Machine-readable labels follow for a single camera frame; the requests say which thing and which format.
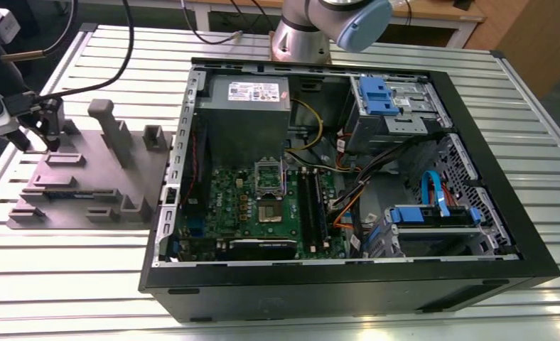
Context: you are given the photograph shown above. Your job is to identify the hard disk in blue carrier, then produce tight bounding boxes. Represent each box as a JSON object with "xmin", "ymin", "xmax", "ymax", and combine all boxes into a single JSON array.
[{"xmin": 387, "ymin": 205, "xmax": 483, "ymax": 228}]

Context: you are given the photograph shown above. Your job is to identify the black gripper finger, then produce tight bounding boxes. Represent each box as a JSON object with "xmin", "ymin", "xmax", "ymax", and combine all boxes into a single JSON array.
[
  {"xmin": 35, "ymin": 97, "xmax": 68, "ymax": 154},
  {"xmin": 2, "ymin": 92, "xmax": 42, "ymax": 153}
]

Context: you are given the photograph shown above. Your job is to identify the thick black cable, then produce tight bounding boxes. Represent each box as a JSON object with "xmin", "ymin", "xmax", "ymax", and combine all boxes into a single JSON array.
[{"xmin": 35, "ymin": 0, "xmax": 137, "ymax": 104}]

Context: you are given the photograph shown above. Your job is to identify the metal disk bay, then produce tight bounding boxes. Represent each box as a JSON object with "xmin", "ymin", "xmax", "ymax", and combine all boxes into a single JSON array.
[{"xmin": 368, "ymin": 204, "xmax": 519, "ymax": 259}]

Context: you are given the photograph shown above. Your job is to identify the black cable brass plug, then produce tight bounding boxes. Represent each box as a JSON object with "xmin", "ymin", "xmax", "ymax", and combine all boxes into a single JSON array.
[{"xmin": 0, "ymin": 0, "xmax": 81, "ymax": 64}]

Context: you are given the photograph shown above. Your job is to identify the black graphics card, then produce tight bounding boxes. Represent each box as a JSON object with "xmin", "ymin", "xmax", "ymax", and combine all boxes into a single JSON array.
[{"xmin": 216, "ymin": 237, "xmax": 300, "ymax": 262}]

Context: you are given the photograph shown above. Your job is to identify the wooden cabinet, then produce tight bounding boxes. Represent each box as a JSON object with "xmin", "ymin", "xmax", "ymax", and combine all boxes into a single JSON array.
[{"xmin": 464, "ymin": 0, "xmax": 560, "ymax": 99}]

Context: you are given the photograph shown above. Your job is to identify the black wire bundle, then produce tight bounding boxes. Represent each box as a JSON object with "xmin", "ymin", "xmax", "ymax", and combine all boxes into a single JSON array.
[{"xmin": 329, "ymin": 136, "xmax": 441, "ymax": 210}]

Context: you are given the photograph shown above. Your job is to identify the blue drive latch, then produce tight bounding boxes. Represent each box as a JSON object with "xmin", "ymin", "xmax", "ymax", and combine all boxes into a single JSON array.
[{"xmin": 359, "ymin": 76, "xmax": 401, "ymax": 117}]

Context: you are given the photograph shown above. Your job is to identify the blue wire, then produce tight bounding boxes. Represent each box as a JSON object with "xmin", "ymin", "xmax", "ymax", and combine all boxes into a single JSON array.
[{"xmin": 421, "ymin": 170, "xmax": 452, "ymax": 218}]

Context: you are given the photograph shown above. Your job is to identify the metal drive cage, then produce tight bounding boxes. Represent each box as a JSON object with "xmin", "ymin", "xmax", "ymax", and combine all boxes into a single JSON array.
[{"xmin": 345, "ymin": 74, "xmax": 455, "ymax": 154}]

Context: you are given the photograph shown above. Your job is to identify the black PC case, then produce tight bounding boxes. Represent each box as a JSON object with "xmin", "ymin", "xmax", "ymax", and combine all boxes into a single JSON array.
[{"xmin": 138, "ymin": 56, "xmax": 560, "ymax": 324}]

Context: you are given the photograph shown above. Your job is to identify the green motherboard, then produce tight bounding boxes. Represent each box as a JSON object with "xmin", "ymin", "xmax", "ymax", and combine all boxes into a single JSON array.
[{"xmin": 173, "ymin": 165, "xmax": 352, "ymax": 262}]

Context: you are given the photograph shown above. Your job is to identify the grey parts rack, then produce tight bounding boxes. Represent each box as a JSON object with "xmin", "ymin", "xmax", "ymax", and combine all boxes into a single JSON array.
[{"xmin": 6, "ymin": 99, "xmax": 177, "ymax": 232}]

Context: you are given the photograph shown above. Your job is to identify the orange wires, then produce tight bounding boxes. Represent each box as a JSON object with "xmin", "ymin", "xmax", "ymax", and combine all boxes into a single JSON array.
[{"xmin": 332, "ymin": 193, "xmax": 359, "ymax": 232}]

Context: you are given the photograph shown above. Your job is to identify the black cable silver plug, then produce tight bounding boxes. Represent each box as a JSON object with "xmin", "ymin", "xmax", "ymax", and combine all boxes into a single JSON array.
[{"xmin": 180, "ymin": 0, "xmax": 244, "ymax": 45}]

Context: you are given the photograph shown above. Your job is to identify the yellow wire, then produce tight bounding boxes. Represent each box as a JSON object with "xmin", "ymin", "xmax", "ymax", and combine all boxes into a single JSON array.
[{"xmin": 287, "ymin": 98, "xmax": 325, "ymax": 153}]

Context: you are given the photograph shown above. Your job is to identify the grey power supply unit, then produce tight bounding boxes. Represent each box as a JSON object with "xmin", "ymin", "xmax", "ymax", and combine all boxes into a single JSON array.
[{"xmin": 196, "ymin": 75, "xmax": 293, "ymax": 168}]

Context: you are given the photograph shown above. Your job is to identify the RAM stick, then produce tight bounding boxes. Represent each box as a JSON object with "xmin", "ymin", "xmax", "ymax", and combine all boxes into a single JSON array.
[{"xmin": 42, "ymin": 190, "xmax": 97, "ymax": 200}]

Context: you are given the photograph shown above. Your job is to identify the CPU socket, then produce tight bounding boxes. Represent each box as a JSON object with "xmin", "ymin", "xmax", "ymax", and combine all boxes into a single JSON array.
[{"xmin": 256, "ymin": 198, "xmax": 289, "ymax": 225}]

